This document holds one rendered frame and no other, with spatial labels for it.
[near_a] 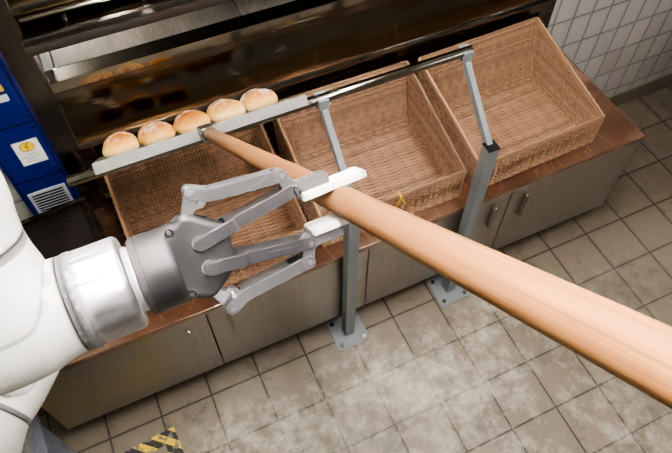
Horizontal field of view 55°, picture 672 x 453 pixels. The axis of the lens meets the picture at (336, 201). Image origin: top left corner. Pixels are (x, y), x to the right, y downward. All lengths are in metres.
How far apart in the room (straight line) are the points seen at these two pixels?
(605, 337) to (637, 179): 3.16
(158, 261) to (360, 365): 2.12
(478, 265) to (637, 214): 2.95
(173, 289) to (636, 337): 0.40
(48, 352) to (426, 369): 2.19
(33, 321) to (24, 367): 0.04
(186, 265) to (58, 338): 0.12
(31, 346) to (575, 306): 0.43
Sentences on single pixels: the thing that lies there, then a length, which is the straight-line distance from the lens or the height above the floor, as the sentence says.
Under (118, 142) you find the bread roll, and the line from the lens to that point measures 1.82.
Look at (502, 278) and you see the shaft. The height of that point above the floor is 2.17.
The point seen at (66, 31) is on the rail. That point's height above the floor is 1.44.
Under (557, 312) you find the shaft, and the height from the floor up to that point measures 2.20.
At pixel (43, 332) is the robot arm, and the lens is 0.58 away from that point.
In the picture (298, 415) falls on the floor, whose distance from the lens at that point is 2.60.
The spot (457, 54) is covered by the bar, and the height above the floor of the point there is 1.17.
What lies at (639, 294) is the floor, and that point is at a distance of 3.08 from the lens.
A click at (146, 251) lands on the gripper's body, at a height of 2.00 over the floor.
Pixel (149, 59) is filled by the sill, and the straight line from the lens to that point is 2.04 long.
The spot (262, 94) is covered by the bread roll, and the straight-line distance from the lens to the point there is 1.89.
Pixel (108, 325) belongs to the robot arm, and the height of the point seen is 1.98.
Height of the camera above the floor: 2.48
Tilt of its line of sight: 55 degrees down
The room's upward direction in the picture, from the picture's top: straight up
